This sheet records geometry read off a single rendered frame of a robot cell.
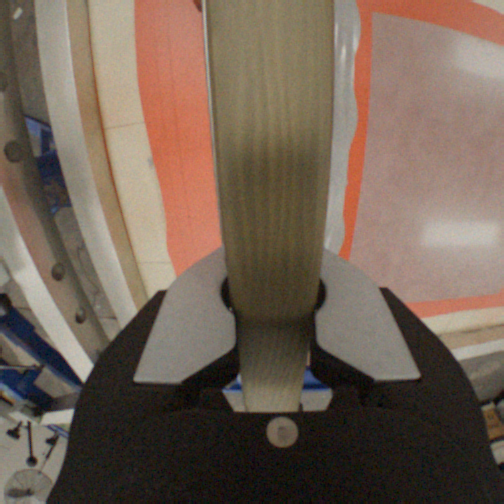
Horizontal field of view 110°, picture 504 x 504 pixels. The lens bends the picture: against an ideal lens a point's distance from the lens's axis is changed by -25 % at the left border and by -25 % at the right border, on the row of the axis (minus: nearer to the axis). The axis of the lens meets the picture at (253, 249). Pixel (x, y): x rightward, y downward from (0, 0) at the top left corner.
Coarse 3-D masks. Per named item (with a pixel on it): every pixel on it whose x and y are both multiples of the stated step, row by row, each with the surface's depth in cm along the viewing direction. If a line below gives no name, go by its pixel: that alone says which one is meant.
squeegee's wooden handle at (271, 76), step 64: (256, 0) 4; (320, 0) 4; (256, 64) 4; (320, 64) 4; (256, 128) 5; (320, 128) 5; (256, 192) 6; (320, 192) 6; (256, 256) 7; (320, 256) 7; (256, 320) 8; (256, 384) 10
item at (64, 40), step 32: (64, 0) 12; (64, 32) 14; (64, 64) 15; (64, 96) 17; (96, 96) 20; (64, 128) 18; (96, 128) 20; (64, 160) 20; (96, 160) 21; (96, 192) 21; (96, 224) 23; (96, 256) 25; (128, 256) 27; (128, 288) 27; (128, 320) 30; (480, 352) 33
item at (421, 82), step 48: (144, 0) 15; (384, 0) 15; (432, 0) 14; (144, 48) 18; (192, 48) 18; (384, 48) 17; (432, 48) 16; (480, 48) 15; (144, 96) 20; (192, 96) 20; (384, 96) 19; (432, 96) 19; (480, 96) 18; (192, 144) 22; (384, 144) 21; (432, 144) 21; (480, 144) 20
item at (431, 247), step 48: (192, 192) 25; (384, 192) 24; (432, 192) 23; (480, 192) 23; (192, 240) 27; (384, 240) 27; (432, 240) 26; (480, 240) 26; (432, 288) 30; (480, 288) 30
